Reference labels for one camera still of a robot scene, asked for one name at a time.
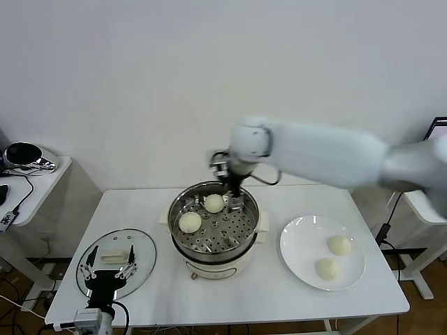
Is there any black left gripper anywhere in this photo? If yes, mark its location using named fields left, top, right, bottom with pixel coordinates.
left=79, top=244, right=138, bottom=310

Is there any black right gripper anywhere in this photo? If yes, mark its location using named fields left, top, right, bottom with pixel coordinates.
left=221, top=170, right=252, bottom=211

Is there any white steamed baozi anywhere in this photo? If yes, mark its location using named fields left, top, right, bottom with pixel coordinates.
left=316, top=258, right=341, bottom=281
left=178, top=211, right=203, bottom=234
left=327, top=235, right=352, bottom=257
left=203, top=193, right=225, bottom=214

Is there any round glass pot lid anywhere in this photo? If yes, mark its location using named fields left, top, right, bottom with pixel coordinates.
left=75, top=228, right=158, bottom=304

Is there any stainless steel steamer basket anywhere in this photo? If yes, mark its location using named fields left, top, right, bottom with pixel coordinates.
left=167, top=180, right=261, bottom=263

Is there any cream electric cooking pot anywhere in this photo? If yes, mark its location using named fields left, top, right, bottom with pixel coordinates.
left=157, top=209, right=271, bottom=283

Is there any white round plate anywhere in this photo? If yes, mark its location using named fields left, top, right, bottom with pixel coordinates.
left=279, top=216, right=367, bottom=292

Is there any white side table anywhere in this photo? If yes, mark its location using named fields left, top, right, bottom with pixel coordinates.
left=0, top=156, right=73, bottom=312
left=397, top=190, right=447, bottom=301

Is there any small grey usb adapter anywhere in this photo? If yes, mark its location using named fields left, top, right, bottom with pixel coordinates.
left=0, top=210, right=20, bottom=233

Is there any dark grey open laptop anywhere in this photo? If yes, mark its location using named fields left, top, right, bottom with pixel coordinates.
left=425, top=117, right=447, bottom=142

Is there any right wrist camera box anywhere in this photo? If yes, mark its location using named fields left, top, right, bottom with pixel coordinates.
left=208, top=149, right=231, bottom=179

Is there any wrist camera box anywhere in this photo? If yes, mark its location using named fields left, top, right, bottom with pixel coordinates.
left=73, top=308, right=103, bottom=332
left=208, top=149, right=231, bottom=179

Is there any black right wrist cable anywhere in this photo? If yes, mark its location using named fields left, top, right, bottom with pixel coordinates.
left=249, top=169, right=282, bottom=186

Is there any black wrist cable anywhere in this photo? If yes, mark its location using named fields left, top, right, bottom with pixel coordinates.
left=110, top=300, right=131, bottom=335
left=249, top=169, right=282, bottom=186

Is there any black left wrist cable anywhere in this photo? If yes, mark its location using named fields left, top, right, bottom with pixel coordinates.
left=110, top=300, right=131, bottom=335

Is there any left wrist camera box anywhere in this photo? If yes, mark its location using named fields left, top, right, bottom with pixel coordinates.
left=73, top=308, right=103, bottom=332

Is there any thin black desk cable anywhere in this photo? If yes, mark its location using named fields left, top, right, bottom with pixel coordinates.
left=0, top=172, right=35, bottom=214

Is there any thin white floor cable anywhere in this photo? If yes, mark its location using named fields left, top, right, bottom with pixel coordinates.
left=0, top=295, right=47, bottom=320

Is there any black laptop power cable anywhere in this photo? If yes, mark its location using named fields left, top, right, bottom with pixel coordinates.
left=375, top=191, right=402, bottom=252

